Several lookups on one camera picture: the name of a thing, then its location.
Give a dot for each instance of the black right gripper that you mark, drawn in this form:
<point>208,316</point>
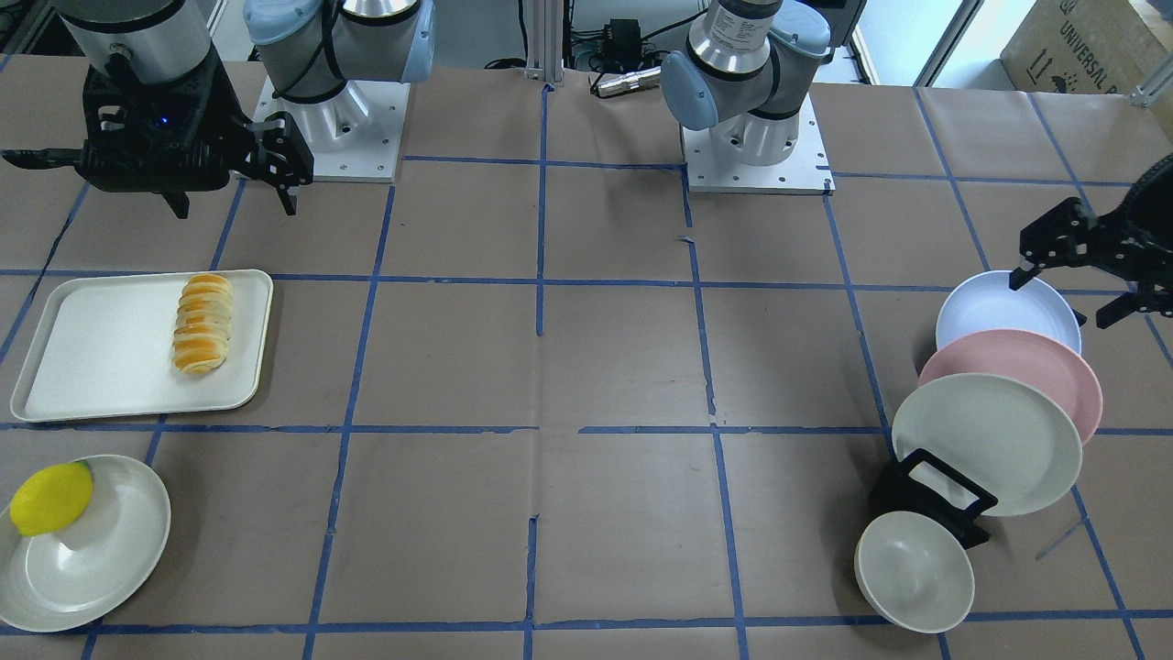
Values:
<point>229,137</point>

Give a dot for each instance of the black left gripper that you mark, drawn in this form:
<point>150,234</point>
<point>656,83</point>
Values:
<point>1120,240</point>

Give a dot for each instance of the blue plate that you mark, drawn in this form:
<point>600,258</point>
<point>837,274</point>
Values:
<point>985,301</point>

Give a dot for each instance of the orange striped bread loaf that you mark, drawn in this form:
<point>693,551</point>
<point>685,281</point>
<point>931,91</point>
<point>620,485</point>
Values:
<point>203,327</point>

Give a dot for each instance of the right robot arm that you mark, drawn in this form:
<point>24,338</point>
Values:
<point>311,49</point>

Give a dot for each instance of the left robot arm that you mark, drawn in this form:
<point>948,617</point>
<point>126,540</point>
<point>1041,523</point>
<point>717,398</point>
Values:
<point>739,90</point>

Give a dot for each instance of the pink plate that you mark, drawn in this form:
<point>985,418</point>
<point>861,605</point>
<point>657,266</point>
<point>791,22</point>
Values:
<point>1036,360</point>

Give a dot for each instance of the cream plate in rack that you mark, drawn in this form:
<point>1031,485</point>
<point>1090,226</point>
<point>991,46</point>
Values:
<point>1004,435</point>

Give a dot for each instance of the white plate under lemon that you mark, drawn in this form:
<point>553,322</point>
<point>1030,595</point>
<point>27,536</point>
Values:
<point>57,581</point>

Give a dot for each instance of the white rectangular tray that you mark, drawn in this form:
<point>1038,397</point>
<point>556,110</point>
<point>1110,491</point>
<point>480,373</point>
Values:
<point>102,349</point>

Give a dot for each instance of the cardboard box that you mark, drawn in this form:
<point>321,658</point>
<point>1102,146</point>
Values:
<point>1087,47</point>

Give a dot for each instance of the black dish rack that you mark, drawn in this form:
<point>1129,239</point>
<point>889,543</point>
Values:
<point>896,490</point>

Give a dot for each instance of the cream bowl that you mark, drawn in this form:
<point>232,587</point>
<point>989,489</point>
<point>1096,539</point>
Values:
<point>914,573</point>

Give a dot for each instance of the yellow lemon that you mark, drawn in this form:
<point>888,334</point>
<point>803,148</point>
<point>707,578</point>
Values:
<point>51,499</point>

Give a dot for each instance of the silver metal connector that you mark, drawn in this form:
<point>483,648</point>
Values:
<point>625,83</point>

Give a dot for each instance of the black power adapter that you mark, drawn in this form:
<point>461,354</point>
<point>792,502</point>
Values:
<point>620,39</point>

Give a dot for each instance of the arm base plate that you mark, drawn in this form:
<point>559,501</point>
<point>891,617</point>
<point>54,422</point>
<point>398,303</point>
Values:
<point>752,154</point>
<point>354,137</point>

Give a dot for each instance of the aluminium frame post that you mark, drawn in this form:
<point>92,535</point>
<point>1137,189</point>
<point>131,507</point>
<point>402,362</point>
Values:
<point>545,33</point>

